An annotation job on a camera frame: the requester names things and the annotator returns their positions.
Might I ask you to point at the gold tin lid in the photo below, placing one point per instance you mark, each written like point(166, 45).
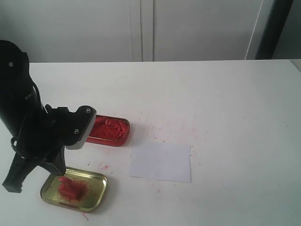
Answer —
point(94, 183)

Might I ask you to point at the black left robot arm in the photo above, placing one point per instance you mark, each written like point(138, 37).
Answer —
point(16, 85)

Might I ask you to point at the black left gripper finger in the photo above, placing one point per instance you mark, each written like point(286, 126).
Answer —
point(55, 161)
point(19, 170)

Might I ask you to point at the red ink pad tin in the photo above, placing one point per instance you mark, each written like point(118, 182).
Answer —
point(110, 131)

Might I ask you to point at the white paper sheet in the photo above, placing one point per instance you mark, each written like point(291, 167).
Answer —
point(160, 161)

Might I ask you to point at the dark vertical post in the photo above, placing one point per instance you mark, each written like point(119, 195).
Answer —
point(277, 18)

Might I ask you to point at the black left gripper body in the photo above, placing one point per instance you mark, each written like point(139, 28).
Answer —
point(36, 130)

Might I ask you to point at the red stamp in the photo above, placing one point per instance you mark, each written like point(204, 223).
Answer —
point(71, 189)

